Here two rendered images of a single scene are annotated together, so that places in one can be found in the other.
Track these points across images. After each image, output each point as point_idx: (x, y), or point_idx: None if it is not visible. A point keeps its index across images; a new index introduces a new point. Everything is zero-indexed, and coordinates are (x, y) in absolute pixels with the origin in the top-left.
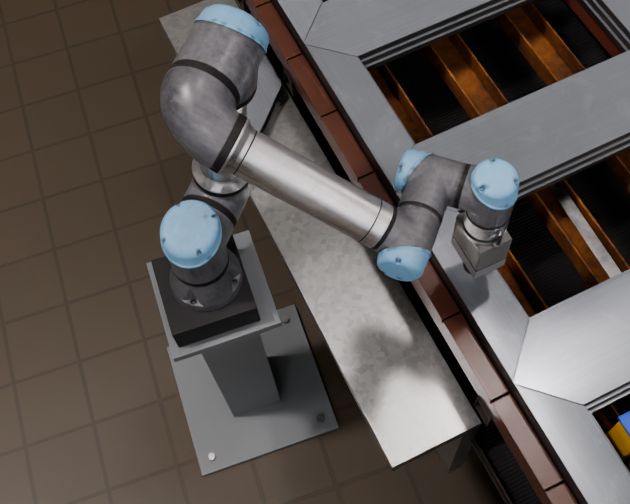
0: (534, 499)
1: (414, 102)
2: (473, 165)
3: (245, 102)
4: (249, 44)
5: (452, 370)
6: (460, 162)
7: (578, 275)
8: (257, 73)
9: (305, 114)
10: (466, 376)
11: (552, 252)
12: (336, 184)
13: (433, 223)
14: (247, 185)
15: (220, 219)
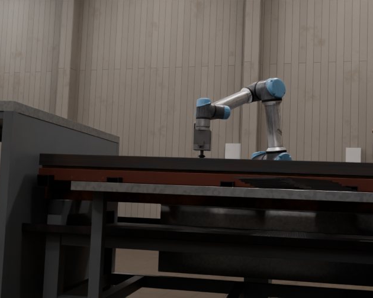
0: (128, 223)
1: (323, 237)
2: (212, 104)
3: (261, 100)
4: (265, 81)
5: (186, 226)
6: (216, 104)
7: (186, 231)
8: (264, 94)
9: (340, 234)
10: (181, 226)
11: (203, 232)
12: (224, 98)
13: None
14: (267, 154)
15: (261, 156)
